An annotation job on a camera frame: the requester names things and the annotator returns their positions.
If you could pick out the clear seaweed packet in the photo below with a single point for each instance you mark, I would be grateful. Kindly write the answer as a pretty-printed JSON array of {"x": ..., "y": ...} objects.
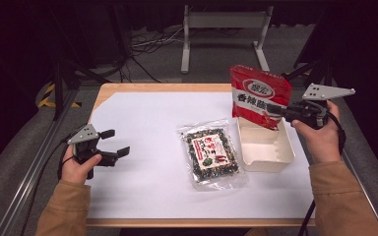
[{"x": 210, "y": 154}]

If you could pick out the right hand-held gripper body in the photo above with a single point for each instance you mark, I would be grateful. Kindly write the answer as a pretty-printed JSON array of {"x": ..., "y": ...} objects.
[{"x": 321, "y": 91}]

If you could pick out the cream plastic box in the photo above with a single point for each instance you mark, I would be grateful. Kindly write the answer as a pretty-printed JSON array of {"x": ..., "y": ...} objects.
[{"x": 265, "y": 154}]

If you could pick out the person's left hand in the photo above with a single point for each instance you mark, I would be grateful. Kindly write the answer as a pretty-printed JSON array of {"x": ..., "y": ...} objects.
[{"x": 75, "y": 170}]

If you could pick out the white paper sheet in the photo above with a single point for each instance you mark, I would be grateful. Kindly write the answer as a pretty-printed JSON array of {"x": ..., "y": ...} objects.
[{"x": 151, "y": 111}]

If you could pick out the yellow black hazard tape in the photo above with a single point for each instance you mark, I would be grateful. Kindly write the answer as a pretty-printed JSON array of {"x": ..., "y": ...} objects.
[{"x": 46, "y": 96}]

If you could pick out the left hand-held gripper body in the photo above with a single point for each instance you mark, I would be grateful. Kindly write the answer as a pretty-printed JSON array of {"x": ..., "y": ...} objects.
[{"x": 85, "y": 136}]

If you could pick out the red seasoning packet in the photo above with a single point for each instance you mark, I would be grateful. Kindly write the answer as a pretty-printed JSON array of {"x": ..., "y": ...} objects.
[{"x": 259, "y": 77}]

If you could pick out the person's right hand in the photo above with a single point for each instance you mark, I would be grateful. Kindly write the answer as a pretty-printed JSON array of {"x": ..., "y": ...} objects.
[{"x": 323, "y": 144}]

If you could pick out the black metal stand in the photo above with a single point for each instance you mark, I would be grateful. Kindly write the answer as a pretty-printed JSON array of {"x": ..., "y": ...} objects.
[
  {"x": 327, "y": 77},
  {"x": 58, "y": 91}
]

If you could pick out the white metal stand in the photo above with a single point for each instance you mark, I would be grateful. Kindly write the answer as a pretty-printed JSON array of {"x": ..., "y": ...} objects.
[{"x": 224, "y": 19}]

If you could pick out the aluminium rail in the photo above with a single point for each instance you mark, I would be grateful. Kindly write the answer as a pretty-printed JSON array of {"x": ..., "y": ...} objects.
[
  {"x": 357, "y": 173},
  {"x": 29, "y": 183}
]

